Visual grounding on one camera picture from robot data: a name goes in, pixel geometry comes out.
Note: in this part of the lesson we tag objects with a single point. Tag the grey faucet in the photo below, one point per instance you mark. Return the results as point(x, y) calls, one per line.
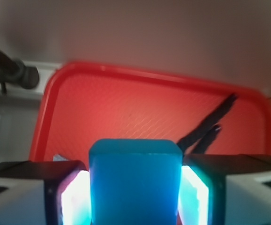
point(15, 72)

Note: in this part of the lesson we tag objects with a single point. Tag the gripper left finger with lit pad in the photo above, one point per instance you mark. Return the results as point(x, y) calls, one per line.
point(45, 193)

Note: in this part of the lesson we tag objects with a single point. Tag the blue rectangular block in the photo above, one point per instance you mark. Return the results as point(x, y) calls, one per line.
point(134, 181)

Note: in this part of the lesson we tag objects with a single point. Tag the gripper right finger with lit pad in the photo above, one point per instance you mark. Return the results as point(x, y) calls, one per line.
point(225, 190)

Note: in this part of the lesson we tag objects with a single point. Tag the blue sponge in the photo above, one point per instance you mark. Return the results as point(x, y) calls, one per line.
point(59, 158)

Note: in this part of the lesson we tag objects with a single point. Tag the orange plastic tray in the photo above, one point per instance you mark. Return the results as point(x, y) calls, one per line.
point(84, 102)

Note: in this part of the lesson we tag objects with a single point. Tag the grey plastic sink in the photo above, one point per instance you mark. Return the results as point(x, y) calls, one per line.
point(19, 112)

